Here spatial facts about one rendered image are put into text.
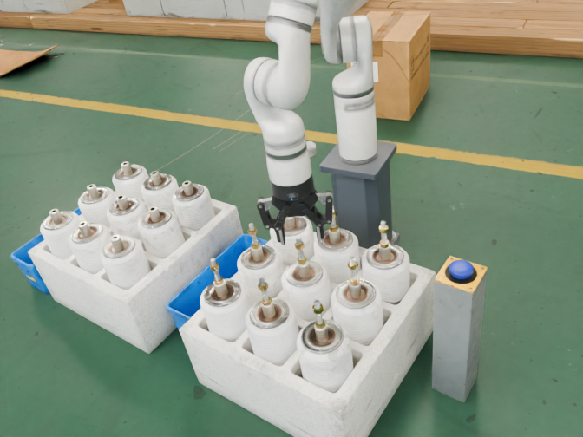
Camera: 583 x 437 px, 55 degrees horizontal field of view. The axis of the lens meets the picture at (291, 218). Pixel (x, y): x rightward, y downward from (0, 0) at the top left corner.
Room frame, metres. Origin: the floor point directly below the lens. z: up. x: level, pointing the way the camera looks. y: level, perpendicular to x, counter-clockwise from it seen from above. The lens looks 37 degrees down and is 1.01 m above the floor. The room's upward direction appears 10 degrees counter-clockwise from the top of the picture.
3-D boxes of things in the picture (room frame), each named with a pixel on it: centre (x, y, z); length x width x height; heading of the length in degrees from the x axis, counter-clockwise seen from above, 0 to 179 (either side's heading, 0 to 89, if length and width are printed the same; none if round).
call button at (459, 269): (0.69, -0.27, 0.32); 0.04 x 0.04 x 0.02
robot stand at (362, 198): (1.16, -0.19, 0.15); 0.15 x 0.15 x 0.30; 56
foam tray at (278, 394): (0.83, -0.01, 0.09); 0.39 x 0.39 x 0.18; 49
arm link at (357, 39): (1.16, -0.19, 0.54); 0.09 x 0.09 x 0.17; 84
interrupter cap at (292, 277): (0.83, -0.01, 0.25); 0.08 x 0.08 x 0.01
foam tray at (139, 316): (1.19, 0.41, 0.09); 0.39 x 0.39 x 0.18; 49
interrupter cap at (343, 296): (0.75, -0.10, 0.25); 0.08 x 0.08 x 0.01
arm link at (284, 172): (0.84, -0.01, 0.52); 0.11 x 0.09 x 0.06; 172
